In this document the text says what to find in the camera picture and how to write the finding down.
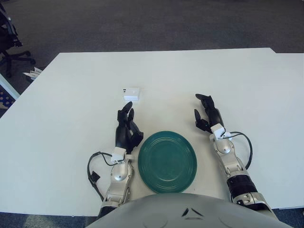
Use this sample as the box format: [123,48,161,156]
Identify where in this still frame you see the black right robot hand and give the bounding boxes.
[193,94,225,133]

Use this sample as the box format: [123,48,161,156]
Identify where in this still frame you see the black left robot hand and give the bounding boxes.
[115,101,144,154]

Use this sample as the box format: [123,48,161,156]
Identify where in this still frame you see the white charger block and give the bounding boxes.
[122,87,141,102]

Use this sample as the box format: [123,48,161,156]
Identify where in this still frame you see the green round plate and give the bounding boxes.
[137,131,198,193]

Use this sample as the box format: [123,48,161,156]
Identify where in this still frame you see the silver robot torso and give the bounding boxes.
[85,191,288,228]

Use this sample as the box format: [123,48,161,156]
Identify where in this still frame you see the white paper scraps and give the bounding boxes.
[23,67,42,80]

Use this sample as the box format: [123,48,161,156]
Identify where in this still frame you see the blue dotted floor mat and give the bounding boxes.
[0,85,15,110]

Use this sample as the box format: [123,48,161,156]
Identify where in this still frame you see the black office chair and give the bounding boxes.
[0,0,37,78]

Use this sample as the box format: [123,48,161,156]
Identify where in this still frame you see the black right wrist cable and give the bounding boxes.
[223,131,253,171]

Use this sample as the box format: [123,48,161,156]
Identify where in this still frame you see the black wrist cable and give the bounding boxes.
[86,152,115,198]
[223,131,253,171]

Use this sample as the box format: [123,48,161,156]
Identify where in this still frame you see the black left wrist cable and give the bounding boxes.
[86,152,115,198]

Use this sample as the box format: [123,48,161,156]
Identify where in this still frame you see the white desk frame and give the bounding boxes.
[0,73,21,101]

